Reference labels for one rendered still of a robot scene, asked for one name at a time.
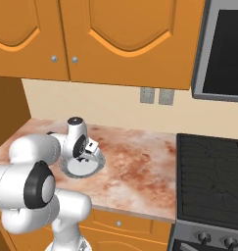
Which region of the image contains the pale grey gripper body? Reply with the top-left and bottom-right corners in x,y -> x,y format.
79,140 -> 101,163

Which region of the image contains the orange base cupboard door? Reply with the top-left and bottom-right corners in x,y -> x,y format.
78,226 -> 171,251

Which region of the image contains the brown tall side panel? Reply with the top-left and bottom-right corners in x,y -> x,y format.
0,75 -> 32,153

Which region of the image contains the orange drawer front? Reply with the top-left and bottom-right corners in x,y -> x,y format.
78,208 -> 175,245

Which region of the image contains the grey microwave oven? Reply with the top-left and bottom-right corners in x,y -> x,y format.
191,0 -> 238,104

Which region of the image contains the black and grey stove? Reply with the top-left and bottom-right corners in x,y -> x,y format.
167,132 -> 238,251

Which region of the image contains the grey round plate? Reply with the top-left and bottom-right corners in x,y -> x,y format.
59,148 -> 107,179

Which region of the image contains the dark stove knob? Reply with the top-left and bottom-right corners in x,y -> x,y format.
195,230 -> 213,245
222,236 -> 238,251

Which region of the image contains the grey wall socket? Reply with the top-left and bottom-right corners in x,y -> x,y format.
139,86 -> 156,105
158,88 -> 175,107

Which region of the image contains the wide orange wall cupboard door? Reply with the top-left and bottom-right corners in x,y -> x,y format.
59,0 -> 207,91

